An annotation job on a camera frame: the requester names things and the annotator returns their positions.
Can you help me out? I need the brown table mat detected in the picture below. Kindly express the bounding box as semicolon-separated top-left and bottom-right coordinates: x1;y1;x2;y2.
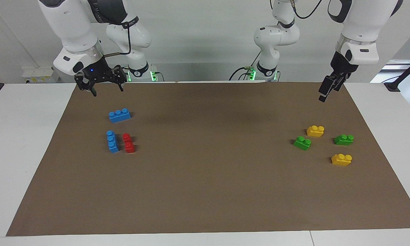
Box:
6;81;410;237

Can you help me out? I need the blue three-stud block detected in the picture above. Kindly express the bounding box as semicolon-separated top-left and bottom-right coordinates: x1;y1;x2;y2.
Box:
109;108;132;124
106;130;120;153

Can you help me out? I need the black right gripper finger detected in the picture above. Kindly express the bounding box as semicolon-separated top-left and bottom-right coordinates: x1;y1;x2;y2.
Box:
74;73;97;97
112;65;127;92

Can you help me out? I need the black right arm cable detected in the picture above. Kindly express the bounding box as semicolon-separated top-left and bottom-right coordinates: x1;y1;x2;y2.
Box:
102;15;139;57

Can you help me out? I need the black angled stand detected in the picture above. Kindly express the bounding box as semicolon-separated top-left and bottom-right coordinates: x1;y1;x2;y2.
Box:
383;54;410;92

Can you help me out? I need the yellow two-stud block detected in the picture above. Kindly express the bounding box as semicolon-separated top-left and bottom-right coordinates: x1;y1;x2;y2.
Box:
306;125;325;138
331;153;353;167

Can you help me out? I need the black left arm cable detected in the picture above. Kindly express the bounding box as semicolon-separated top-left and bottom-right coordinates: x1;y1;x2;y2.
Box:
290;0;324;19

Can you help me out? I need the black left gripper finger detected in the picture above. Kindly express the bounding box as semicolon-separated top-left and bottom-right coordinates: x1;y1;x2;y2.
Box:
318;76;336;103
331;77;345;92

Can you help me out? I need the green two-stud block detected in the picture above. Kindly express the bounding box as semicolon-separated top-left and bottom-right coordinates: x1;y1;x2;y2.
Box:
334;134;355;146
293;136;312;151

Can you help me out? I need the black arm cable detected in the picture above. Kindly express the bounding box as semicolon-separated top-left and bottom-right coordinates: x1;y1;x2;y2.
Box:
290;0;324;19
102;15;139;57

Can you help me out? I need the white wall outlet box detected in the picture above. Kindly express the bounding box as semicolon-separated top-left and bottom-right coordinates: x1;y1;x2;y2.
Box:
21;66;60;84

